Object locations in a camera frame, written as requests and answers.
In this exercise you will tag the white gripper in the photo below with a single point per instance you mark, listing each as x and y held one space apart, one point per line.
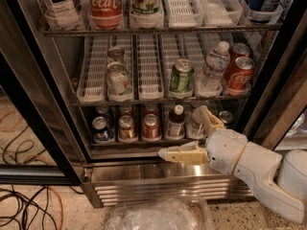
224 151

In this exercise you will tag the blue pepsi can front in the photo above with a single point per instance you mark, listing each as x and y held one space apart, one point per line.
102 132

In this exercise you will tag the blue pepsi can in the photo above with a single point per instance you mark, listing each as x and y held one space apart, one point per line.
102 132
106 111

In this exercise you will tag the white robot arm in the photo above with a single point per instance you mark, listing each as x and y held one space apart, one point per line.
278 181

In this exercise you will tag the small water bottle bottom shelf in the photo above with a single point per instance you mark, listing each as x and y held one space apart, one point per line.
196 129

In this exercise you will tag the green soda can bottom shelf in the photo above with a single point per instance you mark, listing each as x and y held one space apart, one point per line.
226 117

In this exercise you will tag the green soda can shelf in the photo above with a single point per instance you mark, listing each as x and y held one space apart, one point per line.
226 117
181 76

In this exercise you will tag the red soda can front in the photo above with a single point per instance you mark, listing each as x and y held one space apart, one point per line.
150 126

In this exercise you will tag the red soda can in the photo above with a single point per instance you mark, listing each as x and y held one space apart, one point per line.
150 126
151 108

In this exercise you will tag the water bottle middle shelf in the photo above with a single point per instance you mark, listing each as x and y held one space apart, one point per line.
216 62

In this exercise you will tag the red soda can rear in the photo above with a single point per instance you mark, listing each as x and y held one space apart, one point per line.
151 108

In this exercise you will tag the green soda can middle shelf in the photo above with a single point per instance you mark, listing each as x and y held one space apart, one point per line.
181 76

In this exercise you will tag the red coca-cola can front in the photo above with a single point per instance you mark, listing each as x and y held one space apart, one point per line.
240 73

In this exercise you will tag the red coca-cola can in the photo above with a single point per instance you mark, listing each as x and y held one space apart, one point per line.
236 50
240 73

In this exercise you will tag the gold soda can front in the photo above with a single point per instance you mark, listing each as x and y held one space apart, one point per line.
126 127

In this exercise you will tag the gold soda can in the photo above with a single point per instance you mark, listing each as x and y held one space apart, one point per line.
126 127
126 110

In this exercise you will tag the right glass fridge door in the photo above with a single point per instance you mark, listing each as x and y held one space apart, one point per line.
284 127

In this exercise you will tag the glass fridge door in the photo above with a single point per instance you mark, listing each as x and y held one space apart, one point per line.
26 87
284 127

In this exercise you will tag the gold soda can rear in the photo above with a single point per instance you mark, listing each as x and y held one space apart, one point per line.
126 110

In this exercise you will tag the red coca-cola can rear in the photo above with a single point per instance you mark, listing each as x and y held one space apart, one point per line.
236 50

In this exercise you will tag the white patterned can front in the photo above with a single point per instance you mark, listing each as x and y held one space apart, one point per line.
117 78

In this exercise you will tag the stainless steel fridge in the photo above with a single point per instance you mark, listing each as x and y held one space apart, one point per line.
73 62

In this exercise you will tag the blue pepsi can rear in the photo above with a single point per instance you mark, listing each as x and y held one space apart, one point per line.
106 111

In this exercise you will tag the silver can rear middle shelf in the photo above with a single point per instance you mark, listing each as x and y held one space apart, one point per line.
116 54

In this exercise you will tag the left glass fridge door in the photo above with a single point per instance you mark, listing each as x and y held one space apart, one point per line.
26 87

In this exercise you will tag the coca-cola bottle top shelf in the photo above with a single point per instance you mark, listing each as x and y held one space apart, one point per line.
106 14

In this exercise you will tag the tea bottle top shelf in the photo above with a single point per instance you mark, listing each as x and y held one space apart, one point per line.
64 14

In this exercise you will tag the dark juice bottle white cap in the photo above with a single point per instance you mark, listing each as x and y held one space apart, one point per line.
176 121

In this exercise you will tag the clear plastic bag bin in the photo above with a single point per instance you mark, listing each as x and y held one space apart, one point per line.
172 212

